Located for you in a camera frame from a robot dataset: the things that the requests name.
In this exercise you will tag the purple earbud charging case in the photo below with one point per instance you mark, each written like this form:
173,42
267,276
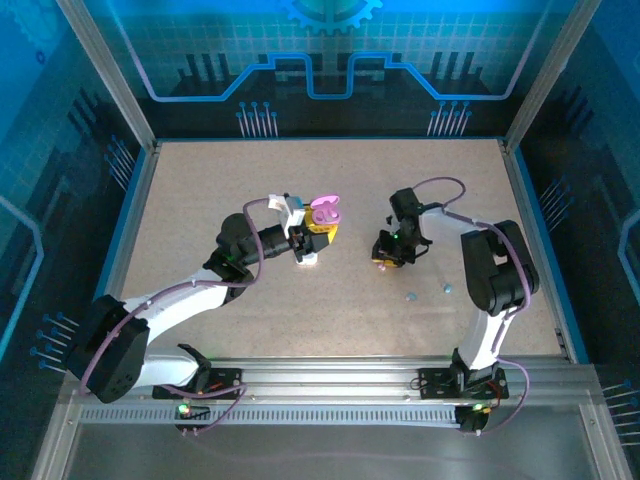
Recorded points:
327,207

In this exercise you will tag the white earbud charging case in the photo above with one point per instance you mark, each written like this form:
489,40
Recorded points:
307,260

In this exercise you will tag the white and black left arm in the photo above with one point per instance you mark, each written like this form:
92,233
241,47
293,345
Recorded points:
175,300

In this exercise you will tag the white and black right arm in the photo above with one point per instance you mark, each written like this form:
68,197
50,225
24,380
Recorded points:
480,340

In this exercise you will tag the black connector box with LED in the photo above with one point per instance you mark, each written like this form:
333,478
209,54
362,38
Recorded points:
472,420
192,412

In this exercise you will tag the grey metal deck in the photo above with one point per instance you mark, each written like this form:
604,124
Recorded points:
350,455

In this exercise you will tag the aluminium side rail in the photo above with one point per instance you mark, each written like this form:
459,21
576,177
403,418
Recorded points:
520,185
136,210

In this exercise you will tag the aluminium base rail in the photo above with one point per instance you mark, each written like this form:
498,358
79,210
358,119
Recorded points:
330,375

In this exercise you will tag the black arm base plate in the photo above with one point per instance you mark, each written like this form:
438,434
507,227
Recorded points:
225,382
435,384

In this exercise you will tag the aluminium frame post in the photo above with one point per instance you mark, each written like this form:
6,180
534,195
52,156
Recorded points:
550,75
110,75

